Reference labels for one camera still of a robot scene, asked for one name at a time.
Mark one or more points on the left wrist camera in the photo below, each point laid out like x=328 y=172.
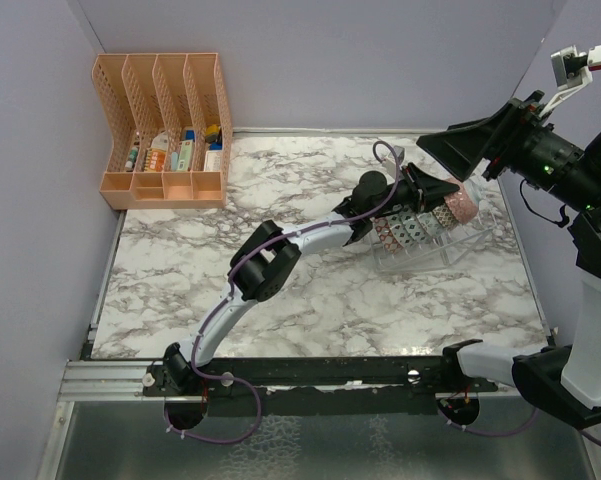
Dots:
x=394 y=159

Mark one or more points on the green leaf pattern bowl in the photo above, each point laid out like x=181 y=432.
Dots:
x=464 y=203

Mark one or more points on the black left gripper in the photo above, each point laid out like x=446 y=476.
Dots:
x=424 y=191

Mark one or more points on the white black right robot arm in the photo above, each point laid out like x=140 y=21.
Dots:
x=563 y=381

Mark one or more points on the brown flower pattern bowl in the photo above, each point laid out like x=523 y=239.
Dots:
x=445 y=217

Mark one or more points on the peach plastic desk organizer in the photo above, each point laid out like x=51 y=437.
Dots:
x=171 y=129

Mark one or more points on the red diamond pattern bowl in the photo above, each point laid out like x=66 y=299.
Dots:
x=413 y=227

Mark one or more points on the blue triangle pattern bowl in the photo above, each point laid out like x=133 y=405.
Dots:
x=398 y=231

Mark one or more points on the items in organizer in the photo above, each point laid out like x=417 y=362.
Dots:
x=180 y=159

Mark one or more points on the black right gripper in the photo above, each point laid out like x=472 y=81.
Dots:
x=461 y=147

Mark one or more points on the red quatrefoil pattern bowl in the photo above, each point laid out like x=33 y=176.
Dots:
x=385 y=236

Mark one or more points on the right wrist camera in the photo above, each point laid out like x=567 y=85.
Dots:
x=572 y=72

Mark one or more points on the white wire dish rack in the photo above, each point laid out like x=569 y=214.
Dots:
x=438 y=253

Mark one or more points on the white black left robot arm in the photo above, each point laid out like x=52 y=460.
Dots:
x=262 y=265

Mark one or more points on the red zigzag pattern bowl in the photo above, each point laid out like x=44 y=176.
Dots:
x=430 y=224

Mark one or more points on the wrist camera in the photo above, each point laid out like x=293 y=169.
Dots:
x=572 y=72
x=394 y=159

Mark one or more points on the aluminium extrusion rail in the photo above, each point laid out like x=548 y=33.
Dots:
x=102 y=381

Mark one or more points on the black mounting base rail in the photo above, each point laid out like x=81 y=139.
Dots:
x=311 y=386

